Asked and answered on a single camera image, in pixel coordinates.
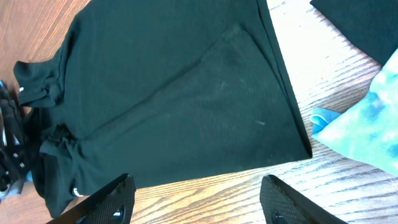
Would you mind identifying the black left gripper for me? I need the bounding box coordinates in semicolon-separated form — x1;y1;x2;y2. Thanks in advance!
1;82;32;199

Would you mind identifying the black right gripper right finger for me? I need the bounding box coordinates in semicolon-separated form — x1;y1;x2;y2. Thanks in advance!
259;175;346;224

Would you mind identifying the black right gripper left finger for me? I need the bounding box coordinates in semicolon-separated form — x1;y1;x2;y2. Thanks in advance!
49;174;136;224

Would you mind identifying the black t-shirt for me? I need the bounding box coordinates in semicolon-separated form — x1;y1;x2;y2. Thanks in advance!
14;0;312;218

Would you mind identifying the light blue garment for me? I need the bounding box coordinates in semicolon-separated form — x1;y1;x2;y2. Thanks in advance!
311;52;397;175

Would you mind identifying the black garment under pile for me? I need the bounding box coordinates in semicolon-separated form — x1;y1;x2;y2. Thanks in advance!
310;0;397;65

